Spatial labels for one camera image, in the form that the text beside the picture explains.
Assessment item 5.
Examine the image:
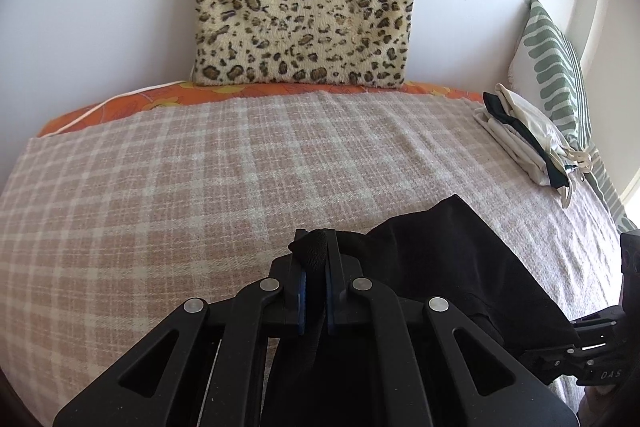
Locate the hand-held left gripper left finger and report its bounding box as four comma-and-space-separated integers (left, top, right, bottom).
52, 229, 315, 427

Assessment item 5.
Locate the orange floral mattress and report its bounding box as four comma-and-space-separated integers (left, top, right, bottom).
37, 80, 485, 138

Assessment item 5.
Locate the beige garment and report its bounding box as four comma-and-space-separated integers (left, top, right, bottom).
494, 83, 593, 210

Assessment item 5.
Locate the black garment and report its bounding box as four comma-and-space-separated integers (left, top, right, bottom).
260, 193, 582, 427
482, 91, 572, 190

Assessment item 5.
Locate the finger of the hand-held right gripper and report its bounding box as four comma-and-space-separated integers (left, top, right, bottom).
520, 306, 627, 382

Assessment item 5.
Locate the green striped pillow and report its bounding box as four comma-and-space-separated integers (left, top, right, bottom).
508, 0, 595, 148

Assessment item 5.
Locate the white garment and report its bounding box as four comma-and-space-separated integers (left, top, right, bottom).
473, 107, 551, 186

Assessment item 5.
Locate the pink plaid blanket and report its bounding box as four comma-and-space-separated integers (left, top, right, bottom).
0, 89, 635, 427

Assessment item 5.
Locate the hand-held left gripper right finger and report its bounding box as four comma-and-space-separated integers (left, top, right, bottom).
324, 229, 578, 427

